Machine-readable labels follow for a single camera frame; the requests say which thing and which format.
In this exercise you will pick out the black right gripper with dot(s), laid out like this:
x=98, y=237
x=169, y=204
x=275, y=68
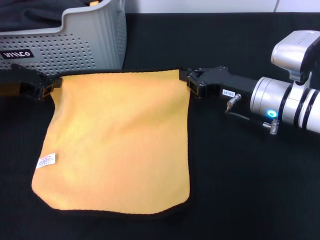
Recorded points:
x=225, y=81

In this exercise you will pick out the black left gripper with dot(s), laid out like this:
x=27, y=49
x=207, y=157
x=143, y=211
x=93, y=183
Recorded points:
x=30, y=77

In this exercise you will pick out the yellow towel black trim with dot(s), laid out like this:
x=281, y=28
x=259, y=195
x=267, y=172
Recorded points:
x=117, y=140

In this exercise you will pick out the grey perforated storage box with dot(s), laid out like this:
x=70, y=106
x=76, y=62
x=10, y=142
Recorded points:
x=62, y=50

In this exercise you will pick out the black tablecloth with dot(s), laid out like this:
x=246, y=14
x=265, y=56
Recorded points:
x=237, y=187

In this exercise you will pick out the dark grey cloth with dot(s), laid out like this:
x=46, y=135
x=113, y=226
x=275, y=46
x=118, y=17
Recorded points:
x=30, y=17

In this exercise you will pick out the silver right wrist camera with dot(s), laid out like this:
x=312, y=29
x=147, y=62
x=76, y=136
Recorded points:
x=292, y=50

